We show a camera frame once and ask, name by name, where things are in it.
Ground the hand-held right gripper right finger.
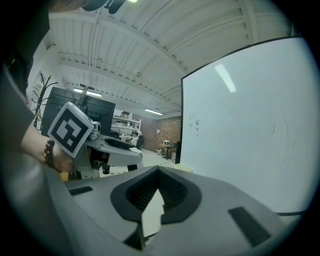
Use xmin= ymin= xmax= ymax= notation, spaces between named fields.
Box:
xmin=143 ymin=165 xmax=301 ymax=256

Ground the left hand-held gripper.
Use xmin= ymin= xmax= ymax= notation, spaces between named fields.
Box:
xmin=47 ymin=101 xmax=144 ymax=180

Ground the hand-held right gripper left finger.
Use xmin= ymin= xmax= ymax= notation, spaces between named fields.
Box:
xmin=63 ymin=165 xmax=160 ymax=252

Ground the person's left forearm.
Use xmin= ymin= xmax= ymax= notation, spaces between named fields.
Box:
xmin=19 ymin=123 xmax=76 ymax=174

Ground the whiteboard on black stand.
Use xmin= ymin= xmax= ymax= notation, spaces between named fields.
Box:
xmin=180 ymin=36 xmax=312 ymax=217

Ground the black office chair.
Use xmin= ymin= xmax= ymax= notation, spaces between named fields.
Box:
xmin=136 ymin=134 xmax=146 ymax=152

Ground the white metal shelf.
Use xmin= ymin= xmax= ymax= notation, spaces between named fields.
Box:
xmin=111 ymin=115 xmax=142 ymax=137

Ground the large black rack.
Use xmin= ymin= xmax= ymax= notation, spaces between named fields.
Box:
xmin=41 ymin=86 xmax=116 ymax=137

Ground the small side table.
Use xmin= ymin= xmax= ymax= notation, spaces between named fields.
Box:
xmin=161 ymin=144 xmax=173 ymax=159

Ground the black cabinet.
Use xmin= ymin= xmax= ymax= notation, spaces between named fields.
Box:
xmin=172 ymin=141 xmax=182 ymax=165

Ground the black coat rack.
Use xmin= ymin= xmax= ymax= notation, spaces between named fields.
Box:
xmin=33 ymin=74 xmax=59 ymax=131

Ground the person's black shirt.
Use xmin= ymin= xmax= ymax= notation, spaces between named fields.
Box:
xmin=4 ymin=0 xmax=51 ymax=96

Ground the aluminium frame stand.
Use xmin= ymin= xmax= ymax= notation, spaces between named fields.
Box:
xmin=74 ymin=84 xmax=95 ymax=113

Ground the brown bead bracelet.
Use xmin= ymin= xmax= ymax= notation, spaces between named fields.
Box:
xmin=43 ymin=139 xmax=56 ymax=170

